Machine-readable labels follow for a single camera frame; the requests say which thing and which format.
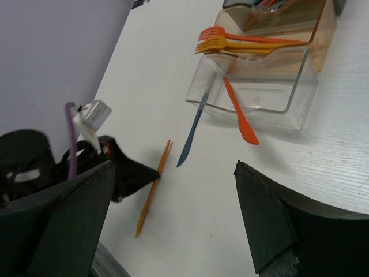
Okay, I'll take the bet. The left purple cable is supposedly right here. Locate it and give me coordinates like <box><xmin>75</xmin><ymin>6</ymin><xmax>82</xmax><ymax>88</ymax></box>
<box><xmin>63</xmin><ymin>101</ymin><xmax>79</xmax><ymax>181</ymax></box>

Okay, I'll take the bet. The dark smoked plastic container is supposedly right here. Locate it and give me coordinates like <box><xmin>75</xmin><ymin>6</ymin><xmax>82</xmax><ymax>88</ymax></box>
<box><xmin>222</xmin><ymin>0</ymin><xmax>347</xmax><ymax>16</ymax></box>

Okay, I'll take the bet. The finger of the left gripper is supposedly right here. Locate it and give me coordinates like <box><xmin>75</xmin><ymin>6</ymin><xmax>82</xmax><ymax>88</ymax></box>
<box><xmin>99</xmin><ymin>135</ymin><xmax>161</xmax><ymax>203</ymax></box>

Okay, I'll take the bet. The left blue corner sticker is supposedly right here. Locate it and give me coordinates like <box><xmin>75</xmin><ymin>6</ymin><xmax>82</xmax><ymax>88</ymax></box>
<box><xmin>131</xmin><ymin>0</ymin><xmax>150</xmax><ymax>9</ymax></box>

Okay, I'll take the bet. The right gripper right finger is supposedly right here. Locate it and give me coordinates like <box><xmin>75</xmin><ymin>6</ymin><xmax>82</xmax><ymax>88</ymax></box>
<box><xmin>234</xmin><ymin>161</ymin><xmax>368</xmax><ymax>276</ymax></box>

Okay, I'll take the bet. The red plastic fork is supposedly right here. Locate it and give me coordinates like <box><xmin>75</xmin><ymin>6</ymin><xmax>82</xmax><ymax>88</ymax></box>
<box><xmin>198</xmin><ymin>26</ymin><xmax>306</xmax><ymax>44</ymax></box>

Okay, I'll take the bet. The clear plastic container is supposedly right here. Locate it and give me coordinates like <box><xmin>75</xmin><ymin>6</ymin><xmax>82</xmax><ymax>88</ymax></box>
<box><xmin>185</xmin><ymin>47</ymin><xmax>318</xmax><ymax>131</ymax></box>

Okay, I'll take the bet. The red plastic knife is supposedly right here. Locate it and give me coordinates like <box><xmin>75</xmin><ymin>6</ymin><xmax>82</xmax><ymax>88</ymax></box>
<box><xmin>223</xmin><ymin>77</ymin><xmax>259</xmax><ymax>145</ymax></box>

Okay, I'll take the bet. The blue plastic knife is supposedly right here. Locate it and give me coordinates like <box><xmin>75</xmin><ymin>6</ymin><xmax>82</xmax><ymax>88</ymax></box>
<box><xmin>176</xmin><ymin>73</ymin><xmax>216</xmax><ymax>168</ymax></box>

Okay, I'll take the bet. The orange plastic knife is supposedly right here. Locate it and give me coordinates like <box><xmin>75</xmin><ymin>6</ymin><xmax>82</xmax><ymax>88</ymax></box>
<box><xmin>135</xmin><ymin>140</ymin><xmax>173</xmax><ymax>238</ymax></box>

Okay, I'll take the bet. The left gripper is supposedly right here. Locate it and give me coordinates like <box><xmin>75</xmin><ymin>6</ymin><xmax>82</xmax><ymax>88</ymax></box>
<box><xmin>0</xmin><ymin>129</ymin><xmax>113</xmax><ymax>208</ymax></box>

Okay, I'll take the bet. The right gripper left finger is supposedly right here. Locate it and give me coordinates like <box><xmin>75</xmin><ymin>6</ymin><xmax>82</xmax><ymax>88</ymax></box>
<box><xmin>1</xmin><ymin>162</ymin><xmax>115</xmax><ymax>276</ymax></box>

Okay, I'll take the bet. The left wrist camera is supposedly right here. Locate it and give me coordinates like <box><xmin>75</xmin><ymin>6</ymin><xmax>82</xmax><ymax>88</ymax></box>
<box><xmin>73</xmin><ymin>100</ymin><xmax>112</xmax><ymax>154</ymax></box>

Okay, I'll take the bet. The orange plastic fork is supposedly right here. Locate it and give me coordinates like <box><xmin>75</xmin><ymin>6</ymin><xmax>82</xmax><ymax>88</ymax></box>
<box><xmin>195</xmin><ymin>36</ymin><xmax>287</xmax><ymax>55</ymax></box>

